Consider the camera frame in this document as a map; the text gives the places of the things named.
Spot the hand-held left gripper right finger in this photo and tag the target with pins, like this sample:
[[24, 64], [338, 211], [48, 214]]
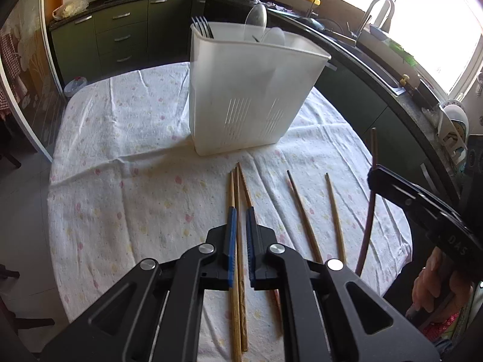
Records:
[[251, 245]]

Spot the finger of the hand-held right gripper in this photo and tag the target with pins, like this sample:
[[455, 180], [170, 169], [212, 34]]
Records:
[[403, 194]]

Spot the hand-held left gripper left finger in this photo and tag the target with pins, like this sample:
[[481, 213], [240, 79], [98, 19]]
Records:
[[232, 245]]

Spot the light patterned bamboo chopstick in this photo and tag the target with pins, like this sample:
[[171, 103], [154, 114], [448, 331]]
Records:
[[241, 252], [229, 192]]

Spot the white plastic utensil holder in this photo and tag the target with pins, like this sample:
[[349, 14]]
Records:
[[245, 94]]

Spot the white plastic spoon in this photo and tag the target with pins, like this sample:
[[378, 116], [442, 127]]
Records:
[[273, 37]]

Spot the black plastic fork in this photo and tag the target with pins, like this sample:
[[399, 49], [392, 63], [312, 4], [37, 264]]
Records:
[[203, 28]]

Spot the clear plastic spoon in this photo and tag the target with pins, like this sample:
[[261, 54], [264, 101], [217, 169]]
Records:
[[256, 17]]

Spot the person's right hand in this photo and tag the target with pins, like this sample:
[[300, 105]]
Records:
[[426, 286]]

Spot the red-ended wooden chopstick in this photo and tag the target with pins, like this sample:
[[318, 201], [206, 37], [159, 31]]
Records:
[[244, 188]]

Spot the light brown wooden chopstick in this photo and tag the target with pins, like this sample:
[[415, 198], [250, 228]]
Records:
[[335, 215]]

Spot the dish rack with plates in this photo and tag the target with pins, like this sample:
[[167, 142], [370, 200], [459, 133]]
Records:
[[454, 128]]

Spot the person's floral clothing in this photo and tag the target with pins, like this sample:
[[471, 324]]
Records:
[[449, 326]]

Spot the white floral tablecloth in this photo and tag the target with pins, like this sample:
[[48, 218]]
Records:
[[124, 196]]

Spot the steel kitchen sink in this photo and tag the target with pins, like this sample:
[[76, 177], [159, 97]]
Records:
[[377, 68]]

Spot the green plastic containers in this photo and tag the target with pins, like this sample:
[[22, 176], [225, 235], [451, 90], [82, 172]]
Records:
[[403, 52]]

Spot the blue bowl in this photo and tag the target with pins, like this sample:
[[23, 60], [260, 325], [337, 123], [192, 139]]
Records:
[[378, 33]]

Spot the kitchen window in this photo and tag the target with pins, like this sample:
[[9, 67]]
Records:
[[434, 19]]

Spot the tall steel faucet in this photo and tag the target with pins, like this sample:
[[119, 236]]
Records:
[[377, 5]]

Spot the black frying pan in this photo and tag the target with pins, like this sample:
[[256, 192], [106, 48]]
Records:
[[309, 23]]

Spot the wooden cutting board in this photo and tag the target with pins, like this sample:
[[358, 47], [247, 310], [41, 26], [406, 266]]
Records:
[[343, 7]]

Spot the small trash bin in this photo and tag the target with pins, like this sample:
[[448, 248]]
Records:
[[75, 86]]

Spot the white dishcloth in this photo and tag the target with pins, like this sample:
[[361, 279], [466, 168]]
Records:
[[269, 4]]

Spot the green lower kitchen cabinets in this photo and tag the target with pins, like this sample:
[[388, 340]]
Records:
[[120, 37]]

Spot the dark wooden chair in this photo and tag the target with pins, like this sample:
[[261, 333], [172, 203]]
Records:
[[9, 147]]

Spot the printed glass sliding door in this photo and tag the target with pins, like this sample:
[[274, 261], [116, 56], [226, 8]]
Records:
[[34, 83]]

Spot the red checked apron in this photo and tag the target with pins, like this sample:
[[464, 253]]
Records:
[[9, 68]]

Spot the white plastic bag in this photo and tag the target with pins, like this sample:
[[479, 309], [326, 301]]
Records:
[[70, 9]]

